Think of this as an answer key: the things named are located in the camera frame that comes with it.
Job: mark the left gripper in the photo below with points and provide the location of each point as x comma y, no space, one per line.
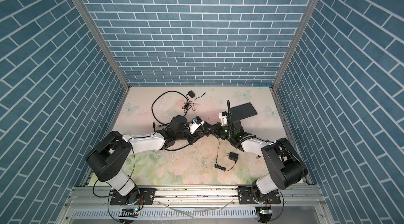
194,136

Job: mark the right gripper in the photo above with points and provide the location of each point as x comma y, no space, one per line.
216,127

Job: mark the black power adapter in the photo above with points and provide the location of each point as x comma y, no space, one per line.
231,156
191,98

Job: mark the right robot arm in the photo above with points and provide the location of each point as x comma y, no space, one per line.
284,166

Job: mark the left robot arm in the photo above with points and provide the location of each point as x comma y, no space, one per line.
108,157

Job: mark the flat black router box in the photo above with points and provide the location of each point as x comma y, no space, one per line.
243,111

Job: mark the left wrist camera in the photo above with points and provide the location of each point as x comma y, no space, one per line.
195,124

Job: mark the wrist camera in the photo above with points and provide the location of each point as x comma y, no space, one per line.
223,118
195,124

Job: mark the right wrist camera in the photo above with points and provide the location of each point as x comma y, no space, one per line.
223,118

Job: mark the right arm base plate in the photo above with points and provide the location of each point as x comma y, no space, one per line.
251,195

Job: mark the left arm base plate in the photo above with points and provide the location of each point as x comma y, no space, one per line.
138,196

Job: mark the aluminium rail frame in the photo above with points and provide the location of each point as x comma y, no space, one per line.
220,204

